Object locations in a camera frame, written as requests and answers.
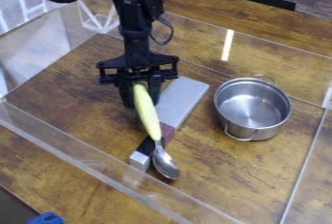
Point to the blue object at bottom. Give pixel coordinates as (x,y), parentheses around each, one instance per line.
(46,218)

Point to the grey toy cleaver knife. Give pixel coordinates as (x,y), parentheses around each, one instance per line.
(179,100)

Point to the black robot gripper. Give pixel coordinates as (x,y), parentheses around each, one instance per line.
(139,64)

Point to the small steel pot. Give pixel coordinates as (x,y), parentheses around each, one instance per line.
(254,108)

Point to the yellow handled metal spoon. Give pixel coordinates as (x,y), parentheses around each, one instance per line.
(163,161)

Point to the clear acrylic enclosure panels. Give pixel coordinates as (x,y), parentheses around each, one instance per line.
(68,134)

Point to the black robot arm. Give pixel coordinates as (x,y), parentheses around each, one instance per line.
(137,15)

